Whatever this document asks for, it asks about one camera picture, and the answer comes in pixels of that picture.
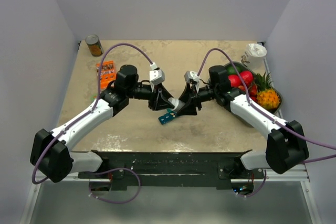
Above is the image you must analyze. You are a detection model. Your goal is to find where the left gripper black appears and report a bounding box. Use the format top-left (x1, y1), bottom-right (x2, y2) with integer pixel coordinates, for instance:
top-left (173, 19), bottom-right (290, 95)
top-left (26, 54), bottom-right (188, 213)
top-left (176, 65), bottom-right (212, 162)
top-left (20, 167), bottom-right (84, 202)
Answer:
top-left (128, 82), bottom-right (175, 111)

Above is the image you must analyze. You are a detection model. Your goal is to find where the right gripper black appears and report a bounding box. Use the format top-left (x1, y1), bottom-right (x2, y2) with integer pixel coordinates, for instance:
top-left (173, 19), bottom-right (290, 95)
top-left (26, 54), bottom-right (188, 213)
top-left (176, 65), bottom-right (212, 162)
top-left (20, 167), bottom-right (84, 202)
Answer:
top-left (174, 82), bottom-right (218, 116)

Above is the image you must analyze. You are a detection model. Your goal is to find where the white vitamin pill bottle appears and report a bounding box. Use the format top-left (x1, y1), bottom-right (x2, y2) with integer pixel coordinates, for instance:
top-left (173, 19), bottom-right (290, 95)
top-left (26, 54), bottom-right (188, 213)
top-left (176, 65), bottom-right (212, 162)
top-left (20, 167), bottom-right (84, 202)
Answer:
top-left (168, 98), bottom-right (185, 112)

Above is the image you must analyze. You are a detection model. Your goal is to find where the teal weekly pill organizer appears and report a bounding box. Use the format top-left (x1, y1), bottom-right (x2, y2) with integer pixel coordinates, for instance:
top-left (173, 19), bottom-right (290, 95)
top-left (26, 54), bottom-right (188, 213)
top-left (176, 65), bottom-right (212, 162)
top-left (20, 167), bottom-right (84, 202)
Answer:
top-left (158, 109), bottom-right (177, 125)

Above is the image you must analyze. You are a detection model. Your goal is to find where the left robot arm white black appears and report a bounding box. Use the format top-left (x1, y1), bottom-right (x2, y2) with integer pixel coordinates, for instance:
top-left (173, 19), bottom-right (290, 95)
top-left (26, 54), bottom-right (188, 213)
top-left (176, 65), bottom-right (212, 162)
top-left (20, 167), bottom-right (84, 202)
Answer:
top-left (30, 65), bottom-right (173, 183)

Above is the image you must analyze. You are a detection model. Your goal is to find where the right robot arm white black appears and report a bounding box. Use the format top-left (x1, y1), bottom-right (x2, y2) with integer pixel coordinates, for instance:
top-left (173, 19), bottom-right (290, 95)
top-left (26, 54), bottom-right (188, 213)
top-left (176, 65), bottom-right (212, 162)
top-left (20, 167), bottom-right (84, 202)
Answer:
top-left (175, 65), bottom-right (309, 178)

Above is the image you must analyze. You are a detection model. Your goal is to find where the red apple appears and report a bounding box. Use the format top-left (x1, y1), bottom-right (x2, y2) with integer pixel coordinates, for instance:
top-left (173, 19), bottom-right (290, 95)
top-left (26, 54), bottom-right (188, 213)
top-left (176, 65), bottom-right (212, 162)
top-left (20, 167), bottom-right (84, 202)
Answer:
top-left (240, 70), bottom-right (254, 86)
top-left (228, 74), bottom-right (241, 88)

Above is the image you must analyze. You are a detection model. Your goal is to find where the green lime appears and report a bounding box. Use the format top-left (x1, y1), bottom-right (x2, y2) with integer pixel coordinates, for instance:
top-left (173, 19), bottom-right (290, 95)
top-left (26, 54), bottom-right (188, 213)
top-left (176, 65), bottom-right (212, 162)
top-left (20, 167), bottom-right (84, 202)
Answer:
top-left (226, 65), bottom-right (242, 75)

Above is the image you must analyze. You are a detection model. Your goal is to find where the grey fruit tray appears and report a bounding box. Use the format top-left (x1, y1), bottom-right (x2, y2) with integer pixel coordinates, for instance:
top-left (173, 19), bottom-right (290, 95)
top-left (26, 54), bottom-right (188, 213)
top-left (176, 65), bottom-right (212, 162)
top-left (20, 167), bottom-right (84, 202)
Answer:
top-left (206, 62), bottom-right (286, 132)

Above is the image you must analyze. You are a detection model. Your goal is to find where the orange snack box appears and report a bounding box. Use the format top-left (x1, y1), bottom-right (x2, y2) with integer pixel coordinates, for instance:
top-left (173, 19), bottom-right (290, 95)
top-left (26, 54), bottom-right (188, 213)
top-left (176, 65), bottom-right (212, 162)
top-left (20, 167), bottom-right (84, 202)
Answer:
top-left (100, 61), bottom-right (116, 90)

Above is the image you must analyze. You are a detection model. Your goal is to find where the strawberry pile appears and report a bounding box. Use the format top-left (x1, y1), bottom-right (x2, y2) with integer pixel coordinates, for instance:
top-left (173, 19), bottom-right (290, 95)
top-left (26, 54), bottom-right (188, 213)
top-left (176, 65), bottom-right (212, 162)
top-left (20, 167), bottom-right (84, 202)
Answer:
top-left (247, 83), bottom-right (258, 102)

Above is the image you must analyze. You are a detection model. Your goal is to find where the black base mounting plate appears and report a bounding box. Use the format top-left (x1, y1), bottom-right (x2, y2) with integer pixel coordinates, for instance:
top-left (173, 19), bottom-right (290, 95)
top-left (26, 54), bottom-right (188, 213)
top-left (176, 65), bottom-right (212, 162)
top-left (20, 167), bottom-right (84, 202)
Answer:
top-left (79, 152), bottom-right (264, 190)

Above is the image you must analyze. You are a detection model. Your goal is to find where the green tape roll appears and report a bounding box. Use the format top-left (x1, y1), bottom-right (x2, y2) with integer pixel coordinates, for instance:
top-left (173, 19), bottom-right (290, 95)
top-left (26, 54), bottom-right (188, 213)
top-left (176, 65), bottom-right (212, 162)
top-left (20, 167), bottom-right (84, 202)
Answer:
top-left (90, 95), bottom-right (97, 101)

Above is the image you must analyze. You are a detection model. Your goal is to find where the white paper cup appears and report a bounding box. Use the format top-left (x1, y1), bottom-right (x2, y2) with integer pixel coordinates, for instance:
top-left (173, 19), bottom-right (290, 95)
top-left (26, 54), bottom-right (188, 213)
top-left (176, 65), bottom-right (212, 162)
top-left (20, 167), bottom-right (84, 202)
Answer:
top-left (240, 43), bottom-right (267, 70)

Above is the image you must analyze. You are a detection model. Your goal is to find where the small pineapple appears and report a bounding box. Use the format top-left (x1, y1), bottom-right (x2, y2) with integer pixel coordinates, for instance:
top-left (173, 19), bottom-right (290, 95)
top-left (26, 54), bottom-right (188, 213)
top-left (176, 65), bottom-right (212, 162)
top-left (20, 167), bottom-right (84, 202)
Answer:
top-left (255, 73), bottom-right (281, 110)

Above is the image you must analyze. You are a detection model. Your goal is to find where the tin food can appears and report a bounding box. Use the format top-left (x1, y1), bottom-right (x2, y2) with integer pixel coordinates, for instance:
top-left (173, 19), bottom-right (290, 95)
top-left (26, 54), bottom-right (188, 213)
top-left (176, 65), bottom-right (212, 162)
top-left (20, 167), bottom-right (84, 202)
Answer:
top-left (85, 34), bottom-right (103, 57)

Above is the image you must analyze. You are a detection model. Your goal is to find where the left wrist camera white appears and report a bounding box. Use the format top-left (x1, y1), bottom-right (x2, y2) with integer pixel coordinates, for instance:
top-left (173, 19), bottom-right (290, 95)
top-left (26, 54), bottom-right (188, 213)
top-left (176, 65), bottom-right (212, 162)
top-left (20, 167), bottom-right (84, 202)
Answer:
top-left (149, 62), bottom-right (165, 86)

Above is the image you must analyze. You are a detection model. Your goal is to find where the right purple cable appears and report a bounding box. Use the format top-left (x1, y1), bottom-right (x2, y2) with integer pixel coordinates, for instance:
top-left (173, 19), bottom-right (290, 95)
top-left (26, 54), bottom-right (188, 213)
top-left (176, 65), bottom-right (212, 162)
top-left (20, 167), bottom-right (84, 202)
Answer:
top-left (196, 48), bottom-right (336, 163)

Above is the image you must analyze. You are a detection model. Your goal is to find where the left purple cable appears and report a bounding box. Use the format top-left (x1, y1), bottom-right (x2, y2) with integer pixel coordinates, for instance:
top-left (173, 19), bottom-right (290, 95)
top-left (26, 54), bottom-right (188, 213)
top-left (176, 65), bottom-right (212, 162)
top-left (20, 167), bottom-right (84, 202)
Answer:
top-left (31, 42), bottom-right (155, 185)

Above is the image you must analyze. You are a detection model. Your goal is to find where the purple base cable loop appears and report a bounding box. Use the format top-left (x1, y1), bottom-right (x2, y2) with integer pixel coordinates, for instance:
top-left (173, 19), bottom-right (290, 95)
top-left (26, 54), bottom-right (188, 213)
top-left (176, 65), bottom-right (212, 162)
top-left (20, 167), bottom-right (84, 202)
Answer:
top-left (88, 167), bottom-right (142, 204)

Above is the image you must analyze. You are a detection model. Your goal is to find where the aluminium rail frame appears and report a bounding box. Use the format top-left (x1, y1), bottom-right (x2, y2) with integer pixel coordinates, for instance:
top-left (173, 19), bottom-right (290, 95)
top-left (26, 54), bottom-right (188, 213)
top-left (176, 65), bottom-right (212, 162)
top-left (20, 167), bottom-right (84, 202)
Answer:
top-left (20, 165), bottom-right (321, 223)

